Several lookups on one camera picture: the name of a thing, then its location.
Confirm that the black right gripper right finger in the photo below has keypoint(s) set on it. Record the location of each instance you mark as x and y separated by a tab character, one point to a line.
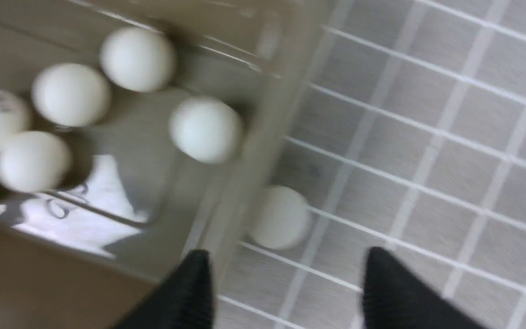
395	298

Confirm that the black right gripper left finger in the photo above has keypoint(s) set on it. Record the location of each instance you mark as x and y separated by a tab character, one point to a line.
185	299

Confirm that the olive green plastic bin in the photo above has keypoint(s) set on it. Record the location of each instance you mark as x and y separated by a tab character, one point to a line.
84	255

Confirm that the grey checkered tablecloth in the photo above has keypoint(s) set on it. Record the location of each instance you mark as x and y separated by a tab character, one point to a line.
411	136

